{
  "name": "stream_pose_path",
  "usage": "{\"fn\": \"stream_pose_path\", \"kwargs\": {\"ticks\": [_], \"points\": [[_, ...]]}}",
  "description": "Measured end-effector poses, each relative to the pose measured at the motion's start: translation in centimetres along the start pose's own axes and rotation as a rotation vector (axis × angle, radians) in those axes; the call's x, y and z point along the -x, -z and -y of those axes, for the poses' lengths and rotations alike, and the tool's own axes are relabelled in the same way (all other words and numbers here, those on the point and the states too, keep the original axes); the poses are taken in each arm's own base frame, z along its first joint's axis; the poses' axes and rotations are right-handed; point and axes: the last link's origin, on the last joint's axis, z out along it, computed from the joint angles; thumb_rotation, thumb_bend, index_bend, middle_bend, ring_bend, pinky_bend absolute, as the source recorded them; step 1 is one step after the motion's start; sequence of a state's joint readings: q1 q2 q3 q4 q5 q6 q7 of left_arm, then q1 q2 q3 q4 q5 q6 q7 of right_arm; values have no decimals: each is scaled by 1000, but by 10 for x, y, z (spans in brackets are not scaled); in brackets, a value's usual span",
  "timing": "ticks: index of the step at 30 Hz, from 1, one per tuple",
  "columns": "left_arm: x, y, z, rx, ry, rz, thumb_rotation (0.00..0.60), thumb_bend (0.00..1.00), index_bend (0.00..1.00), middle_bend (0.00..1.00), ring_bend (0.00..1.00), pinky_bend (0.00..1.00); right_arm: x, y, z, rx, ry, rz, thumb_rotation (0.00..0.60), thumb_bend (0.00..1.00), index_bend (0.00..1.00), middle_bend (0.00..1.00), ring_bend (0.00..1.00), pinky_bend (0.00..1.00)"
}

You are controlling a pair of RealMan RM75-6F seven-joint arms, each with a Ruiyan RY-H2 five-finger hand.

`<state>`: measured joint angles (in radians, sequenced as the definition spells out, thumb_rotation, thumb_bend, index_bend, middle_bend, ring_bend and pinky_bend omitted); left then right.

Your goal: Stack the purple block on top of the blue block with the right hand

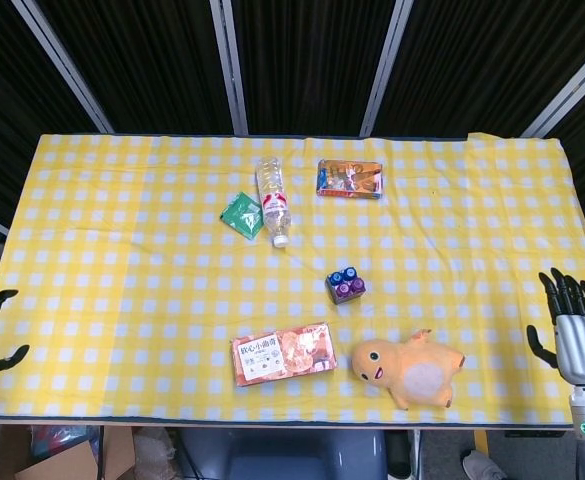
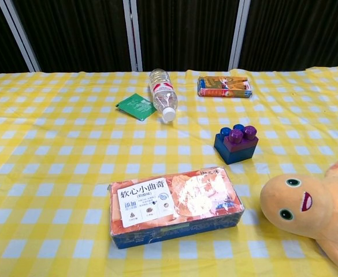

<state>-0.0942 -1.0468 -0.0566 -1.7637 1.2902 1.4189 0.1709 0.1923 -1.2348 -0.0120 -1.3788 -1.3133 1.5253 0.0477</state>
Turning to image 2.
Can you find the pink cookie box white label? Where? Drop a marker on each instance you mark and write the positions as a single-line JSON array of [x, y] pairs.
[[171, 207]]

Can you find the small purple toy brick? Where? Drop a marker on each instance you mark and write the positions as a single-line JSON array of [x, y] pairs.
[[241, 141]]

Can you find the green foil packet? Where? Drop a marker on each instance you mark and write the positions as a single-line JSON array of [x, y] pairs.
[[134, 106]]

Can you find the yellow white checkered tablecloth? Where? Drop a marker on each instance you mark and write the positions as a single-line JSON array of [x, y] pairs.
[[56, 161]]

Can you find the orange plush dinosaur toy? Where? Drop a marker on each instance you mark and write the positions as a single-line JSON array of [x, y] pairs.
[[316, 213]]

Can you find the black folding partition screen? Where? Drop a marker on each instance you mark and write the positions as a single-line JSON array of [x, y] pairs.
[[186, 31]]

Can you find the large blue toy brick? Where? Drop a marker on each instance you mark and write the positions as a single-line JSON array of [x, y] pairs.
[[238, 157]]

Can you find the small orange snack box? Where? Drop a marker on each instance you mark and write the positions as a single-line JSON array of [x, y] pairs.
[[223, 86]]

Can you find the clear plastic water bottle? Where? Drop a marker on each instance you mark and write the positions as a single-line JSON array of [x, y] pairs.
[[163, 95]]

